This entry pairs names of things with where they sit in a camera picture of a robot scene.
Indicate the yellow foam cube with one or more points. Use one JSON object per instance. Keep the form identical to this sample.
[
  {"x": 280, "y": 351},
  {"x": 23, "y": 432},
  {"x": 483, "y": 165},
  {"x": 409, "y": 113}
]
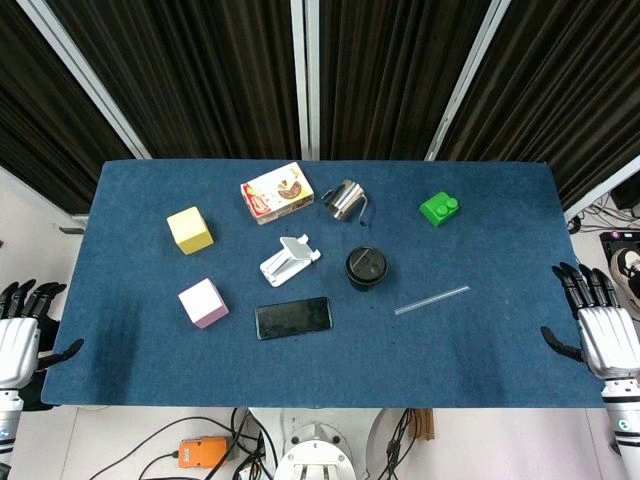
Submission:
[{"x": 190, "y": 231}]

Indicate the black pleated curtain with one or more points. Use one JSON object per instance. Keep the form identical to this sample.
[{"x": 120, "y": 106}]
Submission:
[
  {"x": 395, "y": 75},
  {"x": 560, "y": 90},
  {"x": 45, "y": 140},
  {"x": 200, "y": 75}
]

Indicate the white robot torso base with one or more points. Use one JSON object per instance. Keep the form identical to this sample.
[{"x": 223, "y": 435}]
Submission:
[{"x": 315, "y": 450}]

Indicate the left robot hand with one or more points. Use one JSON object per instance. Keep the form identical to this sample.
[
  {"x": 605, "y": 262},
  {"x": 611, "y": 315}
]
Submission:
[{"x": 17, "y": 345}]

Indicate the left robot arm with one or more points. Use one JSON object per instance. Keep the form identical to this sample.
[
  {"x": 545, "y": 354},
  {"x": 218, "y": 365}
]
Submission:
[{"x": 9, "y": 420}]

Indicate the blue table cloth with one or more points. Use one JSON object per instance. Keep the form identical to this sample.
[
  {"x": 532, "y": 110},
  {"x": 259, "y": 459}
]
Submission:
[{"x": 320, "y": 360}]

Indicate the white frame post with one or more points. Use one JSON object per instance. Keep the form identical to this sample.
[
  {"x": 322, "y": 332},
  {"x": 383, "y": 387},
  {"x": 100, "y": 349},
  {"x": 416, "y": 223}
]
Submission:
[
  {"x": 305, "y": 75},
  {"x": 85, "y": 75},
  {"x": 600, "y": 190},
  {"x": 467, "y": 80}
]

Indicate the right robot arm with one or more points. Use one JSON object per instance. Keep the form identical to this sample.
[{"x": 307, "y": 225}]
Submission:
[{"x": 625, "y": 420}]

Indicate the printed snack box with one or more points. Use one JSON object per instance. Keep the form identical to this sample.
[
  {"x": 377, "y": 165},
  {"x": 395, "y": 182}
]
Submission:
[{"x": 277, "y": 192}]

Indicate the orange electronic device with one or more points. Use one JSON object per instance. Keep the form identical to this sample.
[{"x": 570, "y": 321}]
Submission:
[{"x": 200, "y": 452}]

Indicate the brown cardboard piece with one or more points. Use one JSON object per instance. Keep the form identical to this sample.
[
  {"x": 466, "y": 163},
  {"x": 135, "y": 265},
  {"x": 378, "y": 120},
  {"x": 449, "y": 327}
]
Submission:
[{"x": 422, "y": 425}]

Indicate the pink foam cube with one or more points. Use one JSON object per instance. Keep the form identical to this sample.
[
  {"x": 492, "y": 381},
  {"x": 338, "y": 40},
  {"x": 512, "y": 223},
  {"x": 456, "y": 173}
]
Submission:
[{"x": 203, "y": 302}]

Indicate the black smartphone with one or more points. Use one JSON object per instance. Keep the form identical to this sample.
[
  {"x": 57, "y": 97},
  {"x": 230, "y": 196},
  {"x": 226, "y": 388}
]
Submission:
[{"x": 294, "y": 318}]

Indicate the translucent drinking straw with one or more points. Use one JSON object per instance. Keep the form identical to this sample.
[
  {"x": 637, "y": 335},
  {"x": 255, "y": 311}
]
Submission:
[{"x": 432, "y": 300}]

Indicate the black cup with lid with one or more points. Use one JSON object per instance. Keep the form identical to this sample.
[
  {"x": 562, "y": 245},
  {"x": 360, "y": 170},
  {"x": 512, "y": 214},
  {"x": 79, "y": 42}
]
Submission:
[{"x": 366, "y": 267}]

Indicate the green toy brick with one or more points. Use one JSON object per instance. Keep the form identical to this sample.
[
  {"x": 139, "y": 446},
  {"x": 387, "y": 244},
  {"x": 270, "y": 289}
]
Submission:
[{"x": 439, "y": 210}]

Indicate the stainless steel pitcher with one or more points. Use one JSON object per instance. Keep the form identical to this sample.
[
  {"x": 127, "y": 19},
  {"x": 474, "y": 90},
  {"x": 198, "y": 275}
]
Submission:
[{"x": 344, "y": 200}]

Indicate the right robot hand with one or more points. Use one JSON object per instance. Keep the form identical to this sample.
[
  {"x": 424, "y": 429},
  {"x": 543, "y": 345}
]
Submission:
[{"x": 607, "y": 335}]

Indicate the white and black sneaker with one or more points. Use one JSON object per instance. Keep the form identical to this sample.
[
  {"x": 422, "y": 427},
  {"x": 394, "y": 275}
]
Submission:
[{"x": 627, "y": 270}]

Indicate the white folding phone stand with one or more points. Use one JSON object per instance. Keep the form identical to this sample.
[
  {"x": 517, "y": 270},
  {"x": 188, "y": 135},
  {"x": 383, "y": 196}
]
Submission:
[{"x": 287, "y": 260}]

